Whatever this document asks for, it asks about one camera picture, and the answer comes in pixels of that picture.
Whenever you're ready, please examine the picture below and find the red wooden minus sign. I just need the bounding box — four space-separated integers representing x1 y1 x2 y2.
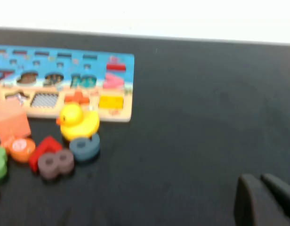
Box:
106 63 127 72

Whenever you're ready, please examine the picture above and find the yellow wooden equals sign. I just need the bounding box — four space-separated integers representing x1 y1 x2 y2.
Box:
98 95 125 110

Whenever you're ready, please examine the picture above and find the orange wooden plus sign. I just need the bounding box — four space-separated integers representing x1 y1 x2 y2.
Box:
64 90 90 105

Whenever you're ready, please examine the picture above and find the yellow rubber duck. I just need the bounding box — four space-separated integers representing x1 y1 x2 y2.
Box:
56 102 101 142

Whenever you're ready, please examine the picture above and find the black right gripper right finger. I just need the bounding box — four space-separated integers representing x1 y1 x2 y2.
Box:
261 173 290 221

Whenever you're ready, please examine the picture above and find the salmon foam cube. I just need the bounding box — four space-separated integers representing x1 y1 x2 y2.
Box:
0 97 32 145

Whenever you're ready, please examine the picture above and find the blue wooden puzzle board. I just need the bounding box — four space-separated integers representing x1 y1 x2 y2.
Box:
0 44 135 123

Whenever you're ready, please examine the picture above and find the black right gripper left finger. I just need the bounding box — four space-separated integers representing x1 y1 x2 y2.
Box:
234 173 290 226

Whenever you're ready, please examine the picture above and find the pink wooden angle sign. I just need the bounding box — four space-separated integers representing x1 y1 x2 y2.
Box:
103 73 125 90

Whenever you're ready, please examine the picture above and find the red wooden number seven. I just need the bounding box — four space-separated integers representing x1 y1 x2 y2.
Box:
29 136 64 174

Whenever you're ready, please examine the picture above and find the blue-grey wooden number nine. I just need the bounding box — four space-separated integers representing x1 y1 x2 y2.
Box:
69 132 101 163

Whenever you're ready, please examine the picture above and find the brown number eight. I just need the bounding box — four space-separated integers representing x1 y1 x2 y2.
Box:
37 148 75 181

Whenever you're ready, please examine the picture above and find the orange wooden fish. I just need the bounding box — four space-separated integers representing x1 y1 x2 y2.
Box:
9 137 36 163

